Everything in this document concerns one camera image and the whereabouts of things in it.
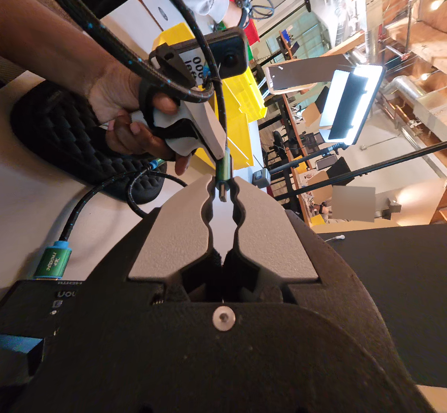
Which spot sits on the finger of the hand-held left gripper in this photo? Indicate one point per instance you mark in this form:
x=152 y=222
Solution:
x=209 y=126

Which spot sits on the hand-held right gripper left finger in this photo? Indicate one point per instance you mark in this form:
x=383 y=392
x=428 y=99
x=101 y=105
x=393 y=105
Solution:
x=171 y=231

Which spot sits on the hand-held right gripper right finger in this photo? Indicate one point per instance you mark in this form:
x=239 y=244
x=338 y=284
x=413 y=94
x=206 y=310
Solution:
x=272 y=235

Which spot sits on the black usb hub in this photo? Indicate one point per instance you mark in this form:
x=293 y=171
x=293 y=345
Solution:
x=35 y=301

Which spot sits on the person's left forearm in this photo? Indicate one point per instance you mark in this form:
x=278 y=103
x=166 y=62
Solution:
x=42 y=36

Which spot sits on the person's left hand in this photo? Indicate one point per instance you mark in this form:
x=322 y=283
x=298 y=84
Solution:
x=115 y=98

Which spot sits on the red plastic bin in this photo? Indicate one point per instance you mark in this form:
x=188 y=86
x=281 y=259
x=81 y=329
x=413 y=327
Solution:
x=252 y=32

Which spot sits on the yellow plastic bin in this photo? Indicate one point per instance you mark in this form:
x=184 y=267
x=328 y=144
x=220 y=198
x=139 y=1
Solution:
x=241 y=102

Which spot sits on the grey power outlet box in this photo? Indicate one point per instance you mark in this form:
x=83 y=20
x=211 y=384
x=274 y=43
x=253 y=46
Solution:
x=261 y=177

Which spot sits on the black board with wooden rim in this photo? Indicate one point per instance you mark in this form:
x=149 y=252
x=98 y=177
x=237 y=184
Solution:
x=307 y=70
x=384 y=297

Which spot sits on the light panel stand pole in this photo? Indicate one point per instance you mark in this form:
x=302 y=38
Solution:
x=307 y=158

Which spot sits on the black pole with round disc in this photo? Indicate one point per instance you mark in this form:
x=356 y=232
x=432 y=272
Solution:
x=384 y=163
x=307 y=1

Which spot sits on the white cardboard box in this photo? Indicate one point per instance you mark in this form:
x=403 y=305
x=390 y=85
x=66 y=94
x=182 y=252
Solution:
x=132 y=25

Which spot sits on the brown cardboard box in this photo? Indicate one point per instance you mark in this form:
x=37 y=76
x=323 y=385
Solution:
x=312 y=114

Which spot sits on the black textured wrist pad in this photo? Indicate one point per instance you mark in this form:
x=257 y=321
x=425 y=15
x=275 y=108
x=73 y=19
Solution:
x=63 y=140

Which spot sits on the lit led light panel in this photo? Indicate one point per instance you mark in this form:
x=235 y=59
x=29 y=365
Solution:
x=370 y=98

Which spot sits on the silver ventilation duct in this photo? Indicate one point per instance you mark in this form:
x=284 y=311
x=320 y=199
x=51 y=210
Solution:
x=401 y=86

